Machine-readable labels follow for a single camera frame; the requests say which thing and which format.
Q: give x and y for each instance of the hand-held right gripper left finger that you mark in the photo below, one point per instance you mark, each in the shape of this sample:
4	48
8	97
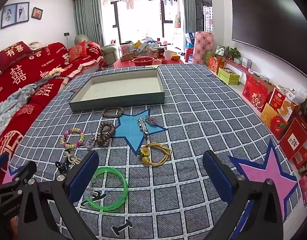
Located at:
83	175

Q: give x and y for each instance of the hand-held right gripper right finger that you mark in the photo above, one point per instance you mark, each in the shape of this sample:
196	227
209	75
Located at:
216	173

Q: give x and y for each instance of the black claw hair clip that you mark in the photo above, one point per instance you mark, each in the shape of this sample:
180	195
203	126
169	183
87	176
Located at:
60	167

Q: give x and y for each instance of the green plastic bangle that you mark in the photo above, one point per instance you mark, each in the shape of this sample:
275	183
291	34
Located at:
123	192

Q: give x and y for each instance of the silver star hair clip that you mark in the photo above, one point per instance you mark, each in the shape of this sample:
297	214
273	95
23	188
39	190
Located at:
143	127

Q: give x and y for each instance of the grey shallow box tray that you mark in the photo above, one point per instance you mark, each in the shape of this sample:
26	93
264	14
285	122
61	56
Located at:
118	90

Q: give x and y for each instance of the beige claw hair clip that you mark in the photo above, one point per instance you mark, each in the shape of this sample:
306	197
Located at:
72	158

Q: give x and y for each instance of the silver purple pendant charm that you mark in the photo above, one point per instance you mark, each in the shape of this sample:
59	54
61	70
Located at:
90	143

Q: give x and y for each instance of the grey blue crumpled cloth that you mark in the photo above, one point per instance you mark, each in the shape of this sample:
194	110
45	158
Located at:
8	105

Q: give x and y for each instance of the grey checked blanket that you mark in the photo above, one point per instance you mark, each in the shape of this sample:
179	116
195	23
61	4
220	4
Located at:
198	105

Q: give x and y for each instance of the yellow box with red print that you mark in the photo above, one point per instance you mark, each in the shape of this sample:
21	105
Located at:
272	122

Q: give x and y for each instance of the red box with white label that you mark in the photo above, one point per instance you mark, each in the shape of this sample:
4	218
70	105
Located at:
293	140

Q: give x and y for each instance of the red covered sofa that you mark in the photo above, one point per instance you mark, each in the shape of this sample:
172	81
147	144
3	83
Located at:
16	80

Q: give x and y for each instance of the large red gift box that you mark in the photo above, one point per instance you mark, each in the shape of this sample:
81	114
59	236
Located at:
256	95

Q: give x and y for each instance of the orange waffle print box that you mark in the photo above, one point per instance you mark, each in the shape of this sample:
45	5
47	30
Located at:
281	102

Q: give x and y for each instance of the grey braided cloth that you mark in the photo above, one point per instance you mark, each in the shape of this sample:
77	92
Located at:
47	78

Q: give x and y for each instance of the yellow green boxes stack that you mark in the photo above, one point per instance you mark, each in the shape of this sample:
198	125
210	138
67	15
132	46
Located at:
228	76

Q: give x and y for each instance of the orange red gift box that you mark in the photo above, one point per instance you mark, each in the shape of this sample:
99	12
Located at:
214	65

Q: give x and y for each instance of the red low shelf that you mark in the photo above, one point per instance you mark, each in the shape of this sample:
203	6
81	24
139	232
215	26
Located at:
237	66

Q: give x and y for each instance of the red lettered cushion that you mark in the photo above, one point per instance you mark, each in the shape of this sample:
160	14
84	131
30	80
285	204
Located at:
14	53

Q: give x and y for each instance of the small white box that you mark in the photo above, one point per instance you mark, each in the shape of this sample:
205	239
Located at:
246	62

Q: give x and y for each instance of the green gift box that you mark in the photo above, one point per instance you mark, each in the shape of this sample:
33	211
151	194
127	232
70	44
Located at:
210	58

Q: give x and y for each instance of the potted green plant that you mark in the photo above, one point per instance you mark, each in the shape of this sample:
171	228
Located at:
233	52

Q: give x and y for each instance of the red plastic stool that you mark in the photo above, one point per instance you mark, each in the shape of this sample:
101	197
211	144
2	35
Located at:
189	53

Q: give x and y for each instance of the red patterned cushion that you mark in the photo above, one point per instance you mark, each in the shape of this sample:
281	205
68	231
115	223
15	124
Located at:
77	51

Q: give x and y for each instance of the beige armchair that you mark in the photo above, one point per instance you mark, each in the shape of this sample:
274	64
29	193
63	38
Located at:
109	52

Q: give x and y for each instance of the white mug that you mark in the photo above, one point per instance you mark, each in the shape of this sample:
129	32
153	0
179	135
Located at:
168	55

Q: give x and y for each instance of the red plastic basin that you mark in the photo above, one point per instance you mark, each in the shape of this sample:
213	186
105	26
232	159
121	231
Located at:
143	61

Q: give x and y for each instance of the blue white paper bag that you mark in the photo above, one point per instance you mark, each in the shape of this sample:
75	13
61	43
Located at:
189	38

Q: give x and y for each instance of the pile of snack packages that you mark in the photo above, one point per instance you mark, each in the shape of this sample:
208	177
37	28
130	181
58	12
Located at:
143	48

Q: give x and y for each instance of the grey green curtain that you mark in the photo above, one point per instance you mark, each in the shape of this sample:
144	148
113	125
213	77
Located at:
188	15
87	17

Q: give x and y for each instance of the dark glass cabinet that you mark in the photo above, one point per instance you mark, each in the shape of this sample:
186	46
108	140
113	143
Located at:
203	5

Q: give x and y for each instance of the double wedding photo frame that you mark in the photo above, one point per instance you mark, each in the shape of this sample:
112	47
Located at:
14	15

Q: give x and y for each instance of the small photo frame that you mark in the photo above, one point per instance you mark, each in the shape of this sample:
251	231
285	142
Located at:
37	13

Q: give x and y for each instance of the wall television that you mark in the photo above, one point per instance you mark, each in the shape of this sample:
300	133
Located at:
266	25

